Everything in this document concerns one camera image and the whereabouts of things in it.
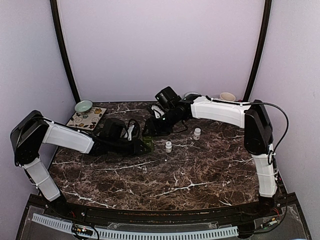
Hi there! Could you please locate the right black frame post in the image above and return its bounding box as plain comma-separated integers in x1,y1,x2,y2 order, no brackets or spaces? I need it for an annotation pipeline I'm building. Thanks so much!
242,0,273,102

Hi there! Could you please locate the cream floral mug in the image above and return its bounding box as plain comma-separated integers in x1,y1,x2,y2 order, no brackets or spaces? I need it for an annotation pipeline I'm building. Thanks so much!
219,92,236,102

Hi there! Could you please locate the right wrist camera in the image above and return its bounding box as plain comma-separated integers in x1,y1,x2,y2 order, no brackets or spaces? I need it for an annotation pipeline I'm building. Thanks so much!
150,104,165,119

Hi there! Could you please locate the white slotted cable duct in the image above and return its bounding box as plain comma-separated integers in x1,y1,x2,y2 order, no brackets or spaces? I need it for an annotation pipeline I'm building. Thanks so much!
31,213,239,240

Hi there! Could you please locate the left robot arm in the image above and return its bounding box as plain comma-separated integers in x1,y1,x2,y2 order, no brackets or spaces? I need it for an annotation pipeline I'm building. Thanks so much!
10,110,151,218

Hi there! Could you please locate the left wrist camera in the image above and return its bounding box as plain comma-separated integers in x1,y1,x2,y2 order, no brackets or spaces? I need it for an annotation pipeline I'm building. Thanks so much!
124,119,141,141

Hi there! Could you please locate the white pill bottle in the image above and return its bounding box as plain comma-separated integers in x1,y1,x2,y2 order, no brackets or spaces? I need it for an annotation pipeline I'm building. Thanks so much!
193,127,202,141

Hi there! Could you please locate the floral square plate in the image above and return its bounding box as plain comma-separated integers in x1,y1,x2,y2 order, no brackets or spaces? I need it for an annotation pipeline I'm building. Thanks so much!
66,107,107,131

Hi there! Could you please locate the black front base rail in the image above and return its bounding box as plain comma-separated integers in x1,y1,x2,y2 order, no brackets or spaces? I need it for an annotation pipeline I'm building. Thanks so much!
24,194,298,228

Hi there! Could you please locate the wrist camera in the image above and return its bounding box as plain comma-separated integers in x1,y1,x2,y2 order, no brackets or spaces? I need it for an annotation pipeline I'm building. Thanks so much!
124,119,141,141
150,104,165,119

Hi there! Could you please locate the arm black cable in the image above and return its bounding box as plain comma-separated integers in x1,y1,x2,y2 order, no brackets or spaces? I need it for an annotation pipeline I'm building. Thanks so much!
249,101,290,165
94,118,141,158

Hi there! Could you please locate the left black frame post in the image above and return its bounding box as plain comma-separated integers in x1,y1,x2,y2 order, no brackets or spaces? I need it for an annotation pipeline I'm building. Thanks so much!
49,0,81,104

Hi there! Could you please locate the black frame post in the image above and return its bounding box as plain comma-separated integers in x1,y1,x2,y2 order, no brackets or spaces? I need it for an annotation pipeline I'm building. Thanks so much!
242,0,273,102
49,0,81,104

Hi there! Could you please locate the pale green bowl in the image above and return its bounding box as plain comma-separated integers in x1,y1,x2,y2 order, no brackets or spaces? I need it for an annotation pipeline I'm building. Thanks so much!
74,100,93,115
184,92,200,98

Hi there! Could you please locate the pale green bowl left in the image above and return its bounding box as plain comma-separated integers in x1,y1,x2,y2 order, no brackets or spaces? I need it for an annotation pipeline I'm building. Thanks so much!
74,100,93,115

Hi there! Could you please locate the white bottle cap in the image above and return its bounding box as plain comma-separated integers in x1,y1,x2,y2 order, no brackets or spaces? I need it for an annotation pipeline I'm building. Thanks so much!
165,141,172,153

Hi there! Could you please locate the pale green bowl right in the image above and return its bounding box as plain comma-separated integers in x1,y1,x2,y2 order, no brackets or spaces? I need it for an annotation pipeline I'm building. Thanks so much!
184,92,200,98

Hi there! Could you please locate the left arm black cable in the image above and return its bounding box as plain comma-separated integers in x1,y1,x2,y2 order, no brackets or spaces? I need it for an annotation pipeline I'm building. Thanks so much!
94,118,141,158

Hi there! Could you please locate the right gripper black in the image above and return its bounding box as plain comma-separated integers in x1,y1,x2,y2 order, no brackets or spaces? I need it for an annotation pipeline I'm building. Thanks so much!
142,107,184,137

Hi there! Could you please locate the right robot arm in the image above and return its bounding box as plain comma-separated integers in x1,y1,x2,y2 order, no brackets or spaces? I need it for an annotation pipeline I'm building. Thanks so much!
142,86,277,217

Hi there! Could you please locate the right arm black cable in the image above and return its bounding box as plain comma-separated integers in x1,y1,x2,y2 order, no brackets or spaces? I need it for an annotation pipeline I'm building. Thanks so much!
249,101,290,165

